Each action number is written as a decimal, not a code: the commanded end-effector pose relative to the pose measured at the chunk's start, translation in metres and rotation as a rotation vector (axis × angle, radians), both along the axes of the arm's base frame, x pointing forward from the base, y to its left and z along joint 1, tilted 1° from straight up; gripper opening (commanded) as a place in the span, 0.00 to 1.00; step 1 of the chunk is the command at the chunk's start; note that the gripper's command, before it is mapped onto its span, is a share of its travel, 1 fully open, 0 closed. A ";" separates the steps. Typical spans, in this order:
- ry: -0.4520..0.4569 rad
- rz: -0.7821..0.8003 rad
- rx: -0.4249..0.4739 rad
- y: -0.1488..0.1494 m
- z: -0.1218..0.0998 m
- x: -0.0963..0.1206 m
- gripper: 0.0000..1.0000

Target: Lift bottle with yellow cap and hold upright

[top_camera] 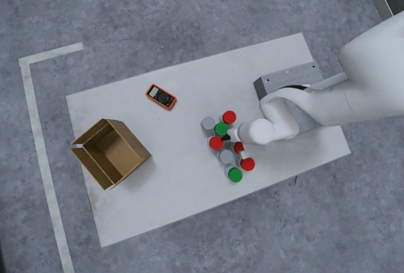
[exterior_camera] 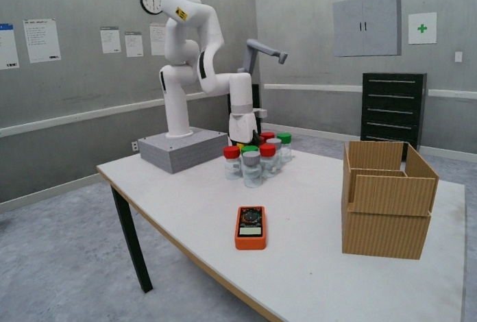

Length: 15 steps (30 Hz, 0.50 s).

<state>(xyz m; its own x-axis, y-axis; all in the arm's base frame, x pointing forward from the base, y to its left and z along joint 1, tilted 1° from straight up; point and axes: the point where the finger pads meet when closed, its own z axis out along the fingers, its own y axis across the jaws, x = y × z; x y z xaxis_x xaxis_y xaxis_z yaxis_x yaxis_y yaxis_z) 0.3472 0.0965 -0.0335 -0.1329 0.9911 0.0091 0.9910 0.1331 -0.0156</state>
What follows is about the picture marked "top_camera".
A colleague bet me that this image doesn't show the green bottle cap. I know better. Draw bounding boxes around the green bottle cap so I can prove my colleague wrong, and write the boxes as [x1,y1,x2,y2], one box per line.
[211,122,228,136]
[224,164,243,182]

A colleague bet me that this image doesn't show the orange digital multimeter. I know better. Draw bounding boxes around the orange digital multimeter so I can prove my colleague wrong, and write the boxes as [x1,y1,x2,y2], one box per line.
[146,84,176,110]

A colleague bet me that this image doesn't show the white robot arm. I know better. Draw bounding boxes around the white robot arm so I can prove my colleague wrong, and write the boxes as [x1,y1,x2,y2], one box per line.
[237,11,404,159]

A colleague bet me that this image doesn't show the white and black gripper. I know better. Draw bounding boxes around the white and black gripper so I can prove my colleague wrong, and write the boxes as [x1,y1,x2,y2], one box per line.
[221,127,241,142]

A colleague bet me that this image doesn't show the red bottle cap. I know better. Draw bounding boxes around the red bottle cap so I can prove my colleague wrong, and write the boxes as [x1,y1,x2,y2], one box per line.
[207,136,223,150]
[219,110,236,125]
[235,155,255,171]
[229,142,244,155]

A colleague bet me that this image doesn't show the open brown cardboard box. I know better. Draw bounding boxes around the open brown cardboard box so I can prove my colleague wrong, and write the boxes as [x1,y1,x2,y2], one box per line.
[70,118,152,191]

